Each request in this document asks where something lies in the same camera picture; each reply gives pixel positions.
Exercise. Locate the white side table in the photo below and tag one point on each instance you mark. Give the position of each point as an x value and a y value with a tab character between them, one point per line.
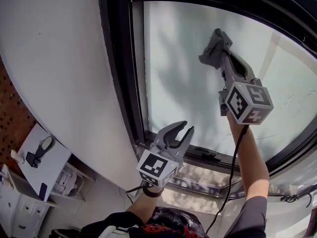
49	162

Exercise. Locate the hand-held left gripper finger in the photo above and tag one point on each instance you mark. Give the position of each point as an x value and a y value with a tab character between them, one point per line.
187	142
162	134

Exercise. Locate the purple phone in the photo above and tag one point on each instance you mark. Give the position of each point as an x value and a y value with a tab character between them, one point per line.
43	190

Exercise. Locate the dark brown wristband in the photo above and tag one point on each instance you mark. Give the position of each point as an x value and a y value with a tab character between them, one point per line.
153	193

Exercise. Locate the frosted window glass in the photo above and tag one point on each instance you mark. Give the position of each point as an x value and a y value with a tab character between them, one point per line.
185	71

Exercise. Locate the white drawer cabinet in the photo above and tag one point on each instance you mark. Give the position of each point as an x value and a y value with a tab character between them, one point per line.
19	207

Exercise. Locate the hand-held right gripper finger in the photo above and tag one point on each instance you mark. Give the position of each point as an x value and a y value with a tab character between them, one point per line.
226	66
241	67

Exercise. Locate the grey cloth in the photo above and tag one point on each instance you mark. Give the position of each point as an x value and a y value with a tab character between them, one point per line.
215	51

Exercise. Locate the person's right forearm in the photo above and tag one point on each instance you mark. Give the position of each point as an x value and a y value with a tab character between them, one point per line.
252	162

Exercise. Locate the white bottle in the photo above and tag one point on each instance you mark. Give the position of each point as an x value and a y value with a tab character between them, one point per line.
17	156

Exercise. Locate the white board panel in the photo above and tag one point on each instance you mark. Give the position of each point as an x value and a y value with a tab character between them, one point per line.
284	219

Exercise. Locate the black metal hook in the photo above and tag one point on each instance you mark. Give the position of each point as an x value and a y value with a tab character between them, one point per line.
293	197

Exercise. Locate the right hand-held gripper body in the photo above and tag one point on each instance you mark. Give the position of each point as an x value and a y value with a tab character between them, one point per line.
247	103

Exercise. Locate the person's left forearm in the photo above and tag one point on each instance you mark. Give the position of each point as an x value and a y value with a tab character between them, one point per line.
143	207

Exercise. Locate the person's black printed shirt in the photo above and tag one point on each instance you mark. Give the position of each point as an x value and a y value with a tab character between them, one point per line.
250	219

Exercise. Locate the black-framed glass window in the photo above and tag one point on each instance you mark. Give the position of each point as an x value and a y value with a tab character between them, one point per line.
116	58

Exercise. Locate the white storage shelf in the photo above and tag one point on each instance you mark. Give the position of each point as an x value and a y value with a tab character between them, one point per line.
69	182

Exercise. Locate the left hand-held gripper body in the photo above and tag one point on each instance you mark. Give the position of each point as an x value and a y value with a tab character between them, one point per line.
153	166

